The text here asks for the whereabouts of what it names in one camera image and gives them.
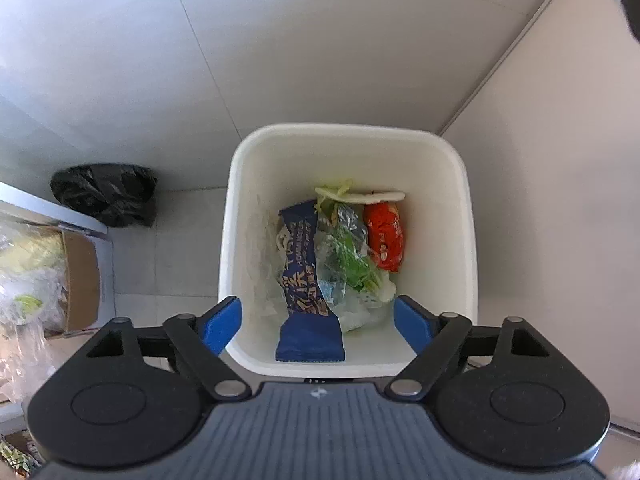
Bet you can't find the clear plastic bag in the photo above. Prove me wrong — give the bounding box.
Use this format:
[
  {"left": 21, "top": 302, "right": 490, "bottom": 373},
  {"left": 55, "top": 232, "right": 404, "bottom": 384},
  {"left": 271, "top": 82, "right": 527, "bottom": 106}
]
[{"left": 319, "top": 280, "right": 396, "bottom": 334}]

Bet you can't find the dark blue noodle bag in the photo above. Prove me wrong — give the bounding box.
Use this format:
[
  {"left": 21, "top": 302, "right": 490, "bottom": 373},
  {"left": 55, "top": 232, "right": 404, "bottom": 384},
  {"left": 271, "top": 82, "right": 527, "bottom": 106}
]
[{"left": 276, "top": 200, "right": 345, "bottom": 363}]

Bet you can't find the red snack packet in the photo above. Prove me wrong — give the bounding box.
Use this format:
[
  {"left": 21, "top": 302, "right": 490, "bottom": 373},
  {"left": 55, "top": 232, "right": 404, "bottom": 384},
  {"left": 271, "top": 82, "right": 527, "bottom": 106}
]
[{"left": 363, "top": 202, "right": 405, "bottom": 273}]

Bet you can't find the green chips packet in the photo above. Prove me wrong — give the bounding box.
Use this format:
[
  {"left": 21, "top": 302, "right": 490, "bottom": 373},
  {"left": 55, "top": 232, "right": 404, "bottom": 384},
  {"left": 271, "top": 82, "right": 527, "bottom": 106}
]
[{"left": 319, "top": 202, "right": 387, "bottom": 295}]

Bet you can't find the white foam net large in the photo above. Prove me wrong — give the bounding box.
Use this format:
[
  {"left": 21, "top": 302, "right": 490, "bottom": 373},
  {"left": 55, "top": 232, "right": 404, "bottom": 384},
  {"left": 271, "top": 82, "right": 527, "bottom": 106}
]
[{"left": 247, "top": 197, "right": 291, "bottom": 325}]

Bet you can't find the beige plastic trash bin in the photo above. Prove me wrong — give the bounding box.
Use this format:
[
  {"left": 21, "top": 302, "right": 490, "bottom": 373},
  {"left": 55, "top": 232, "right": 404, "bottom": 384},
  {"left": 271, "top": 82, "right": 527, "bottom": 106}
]
[{"left": 218, "top": 124, "right": 477, "bottom": 379}]

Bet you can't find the cardboard box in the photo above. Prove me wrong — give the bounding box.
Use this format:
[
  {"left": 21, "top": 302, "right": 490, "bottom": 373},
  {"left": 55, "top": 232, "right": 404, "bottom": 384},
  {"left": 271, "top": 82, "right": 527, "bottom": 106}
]
[{"left": 43, "top": 228, "right": 101, "bottom": 338}]

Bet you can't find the white cabbage stalk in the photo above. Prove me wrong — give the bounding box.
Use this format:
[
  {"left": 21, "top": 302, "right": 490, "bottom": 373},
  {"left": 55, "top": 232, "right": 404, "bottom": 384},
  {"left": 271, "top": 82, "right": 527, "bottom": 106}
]
[{"left": 314, "top": 180, "right": 406, "bottom": 206}]

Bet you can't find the black garbage bag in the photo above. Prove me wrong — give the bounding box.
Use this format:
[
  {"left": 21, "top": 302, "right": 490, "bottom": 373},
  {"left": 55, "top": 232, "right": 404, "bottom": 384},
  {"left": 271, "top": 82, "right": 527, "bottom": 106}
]
[{"left": 50, "top": 164, "right": 157, "bottom": 228}]

